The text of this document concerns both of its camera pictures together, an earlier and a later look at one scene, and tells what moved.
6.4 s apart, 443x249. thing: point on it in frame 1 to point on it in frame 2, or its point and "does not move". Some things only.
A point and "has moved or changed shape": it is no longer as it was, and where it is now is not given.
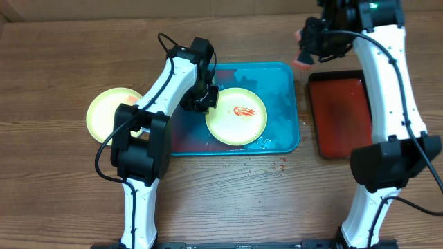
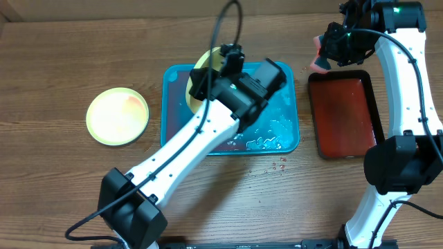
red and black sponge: [302, 60] to [320, 63]
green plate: [239, 118] has moved or changed shape
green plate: [101, 112] does not move
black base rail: [306, 244] does not move
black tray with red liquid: [340, 111] does not move
